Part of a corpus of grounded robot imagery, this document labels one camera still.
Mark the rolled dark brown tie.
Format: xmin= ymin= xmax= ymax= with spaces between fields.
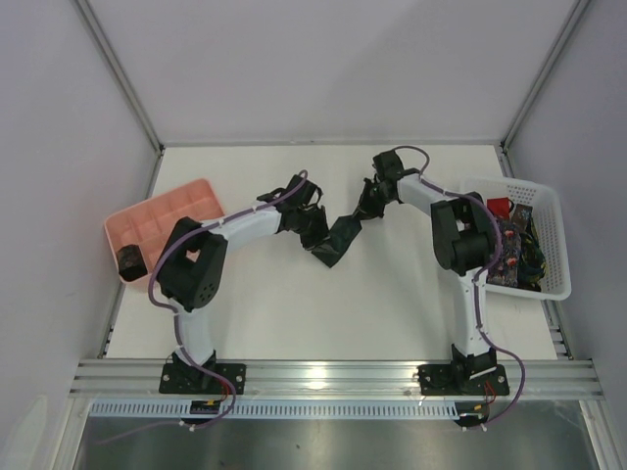
xmin=116 ymin=244 xmax=148 ymax=283

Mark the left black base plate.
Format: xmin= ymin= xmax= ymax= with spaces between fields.
xmin=159 ymin=362 xmax=247 ymax=395

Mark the purple cable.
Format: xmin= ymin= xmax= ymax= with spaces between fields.
xmin=391 ymin=145 xmax=528 ymax=430
xmin=148 ymin=169 xmax=310 ymax=393

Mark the pink compartment tray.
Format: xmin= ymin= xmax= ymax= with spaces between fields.
xmin=104 ymin=178 xmax=224 ymax=290

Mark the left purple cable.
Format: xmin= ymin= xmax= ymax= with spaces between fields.
xmin=148 ymin=169 xmax=310 ymax=393

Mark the white plastic basket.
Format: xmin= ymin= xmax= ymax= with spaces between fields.
xmin=459 ymin=176 xmax=571 ymax=301

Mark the brown patterned tie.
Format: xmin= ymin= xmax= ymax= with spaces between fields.
xmin=510 ymin=204 xmax=533 ymax=236

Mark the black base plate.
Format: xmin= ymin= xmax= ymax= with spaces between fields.
xmin=417 ymin=363 xmax=510 ymax=397
xmin=159 ymin=362 xmax=247 ymax=395

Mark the dark green tie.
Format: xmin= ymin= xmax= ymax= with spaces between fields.
xmin=312 ymin=214 xmax=362 ymax=268

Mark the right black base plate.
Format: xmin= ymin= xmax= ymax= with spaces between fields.
xmin=417 ymin=363 xmax=510 ymax=397

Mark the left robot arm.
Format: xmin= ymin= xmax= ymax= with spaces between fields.
xmin=148 ymin=170 xmax=329 ymax=376

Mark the white slotted cable duct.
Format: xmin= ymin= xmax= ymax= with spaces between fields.
xmin=89 ymin=399 xmax=459 ymax=420

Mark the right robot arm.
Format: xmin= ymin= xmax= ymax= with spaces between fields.
xmin=353 ymin=148 xmax=501 ymax=388

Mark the red tie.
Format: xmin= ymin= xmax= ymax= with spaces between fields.
xmin=487 ymin=197 xmax=514 ymax=219

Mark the floral navy tie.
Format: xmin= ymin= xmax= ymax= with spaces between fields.
xmin=487 ymin=218 xmax=521 ymax=288

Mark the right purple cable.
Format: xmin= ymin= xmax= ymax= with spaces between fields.
xmin=391 ymin=145 xmax=528 ymax=430

